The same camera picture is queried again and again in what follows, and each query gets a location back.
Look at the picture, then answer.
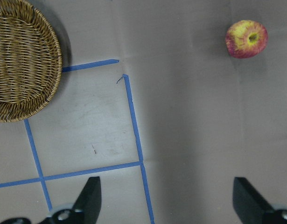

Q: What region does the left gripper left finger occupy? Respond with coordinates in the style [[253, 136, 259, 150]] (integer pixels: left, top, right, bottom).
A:
[[0, 176, 102, 224]]

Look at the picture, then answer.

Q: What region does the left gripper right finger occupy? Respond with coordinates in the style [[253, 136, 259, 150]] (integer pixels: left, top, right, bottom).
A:
[[232, 177, 287, 224]]

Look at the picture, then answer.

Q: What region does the yellow red striped apple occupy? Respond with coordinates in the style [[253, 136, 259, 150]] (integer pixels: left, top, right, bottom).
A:
[[225, 20, 268, 59]]

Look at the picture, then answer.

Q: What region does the brown wicker basket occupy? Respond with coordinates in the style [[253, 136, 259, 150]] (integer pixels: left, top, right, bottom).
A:
[[0, 0, 63, 122]]

